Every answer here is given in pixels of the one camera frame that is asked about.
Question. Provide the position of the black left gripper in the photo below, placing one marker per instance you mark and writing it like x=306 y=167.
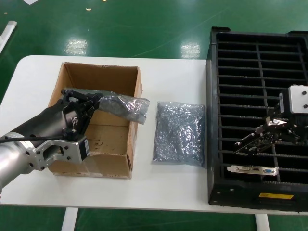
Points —
x=55 y=120

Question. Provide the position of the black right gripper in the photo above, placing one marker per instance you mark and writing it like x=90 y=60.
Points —
x=284 y=115

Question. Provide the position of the graphics card with silver bracket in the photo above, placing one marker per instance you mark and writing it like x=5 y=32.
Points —
x=252 y=170
x=260 y=142

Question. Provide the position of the translucent grey antistatic bag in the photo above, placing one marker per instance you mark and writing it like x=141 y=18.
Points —
x=130 y=108

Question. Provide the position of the brown cardboard box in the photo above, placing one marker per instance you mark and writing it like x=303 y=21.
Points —
x=106 y=79

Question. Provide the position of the black slotted plastic container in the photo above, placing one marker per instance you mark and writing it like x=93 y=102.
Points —
x=213 y=96

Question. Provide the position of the white table leg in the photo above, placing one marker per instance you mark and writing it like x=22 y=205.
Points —
x=262 y=222
x=69 y=219

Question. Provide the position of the crumpled silver antistatic bag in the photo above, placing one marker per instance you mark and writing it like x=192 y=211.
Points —
x=178 y=134

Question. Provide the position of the white pole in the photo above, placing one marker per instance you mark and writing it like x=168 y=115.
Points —
x=8 y=31

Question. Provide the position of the white paper sheet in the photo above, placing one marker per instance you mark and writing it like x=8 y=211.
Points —
x=30 y=1

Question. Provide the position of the silver right camera bracket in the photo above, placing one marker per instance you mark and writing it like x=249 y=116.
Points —
x=298 y=98

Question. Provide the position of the silver camera bracket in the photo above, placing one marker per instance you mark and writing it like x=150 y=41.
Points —
x=48 y=154
x=298 y=98

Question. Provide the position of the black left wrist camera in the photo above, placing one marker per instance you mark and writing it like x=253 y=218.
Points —
x=83 y=149

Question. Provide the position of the silver left camera bracket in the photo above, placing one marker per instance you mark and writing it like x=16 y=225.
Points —
x=48 y=154

